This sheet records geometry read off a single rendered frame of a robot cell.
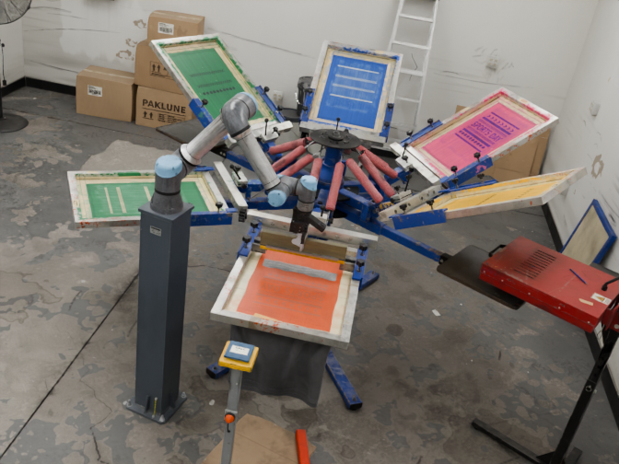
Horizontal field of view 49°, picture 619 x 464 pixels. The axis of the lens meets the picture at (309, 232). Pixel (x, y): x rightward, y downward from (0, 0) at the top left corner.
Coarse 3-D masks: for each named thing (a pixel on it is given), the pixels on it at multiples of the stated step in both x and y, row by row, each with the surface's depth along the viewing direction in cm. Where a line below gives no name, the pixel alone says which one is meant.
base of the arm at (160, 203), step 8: (160, 192) 298; (176, 192) 300; (152, 200) 304; (160, 200) 299; (168, 200) 299; (176, 200) 301; (152, 208) 302; (160, 208) 300; (168, 208) 301; (176, 208) 302
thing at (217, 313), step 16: (240, 256) 319; (352, 256) 341; (240, 272) 310; (224, 288) 294; (352, 288) 309; (224, 304) 284; (352, 304) 298; (224, 320) 278; (240, 320) 277; (256, 320) 277; (272, 320) 278; (352, 320) 287; (288, 336) 277; (304, 336) 275; (320, 336) 274; (336, 336) 276
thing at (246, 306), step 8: (264, 256) 329; (272, 256) 330; (280, 256) 331; (288, 256) 333; (296, 256) 334; (296, 264) 327; (256, 272) 316; (264, 272) 317; (272, 272) 318; (280, 272) 319; (288, 272) 320; (256, 280) 310; (248, 288) 303; (256, 288) 304; (248, 296) 297; (240, 304) 291; (248, 304) 292; (256, 304) 293; (248, 312) 287; (256, 312) 288; (264, 312) 289; (272, 312) 289; (280, 312) 290; (280, 320) 285
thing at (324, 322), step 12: (312, 264) 329; (324, 264) 331; (336, 264) 332; (300, 276) 318; (336, 288) 313; (324, 300) 303; (336, 300) 305; (288, 312) 291; (324, 312) 295; (300, 324) 285; (312, 324) 286; (324, 324) 287
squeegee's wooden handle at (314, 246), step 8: (264, 232) 313; (272, 232) 313; (280, 232) 314; (264, 240) 315; (272, 240) 314; (280, 240) 314; (288, 240) 313; (312, 240) 311; (320, 240) 312; (288, 248) 315; (296, 248) 314; (304, 248) 313; (312, 248) 313; (320, 248) 312; (328, 248) 311; (336, 248) 311; (344, 248) 310; (336, 256) 313; (344, 256) 312
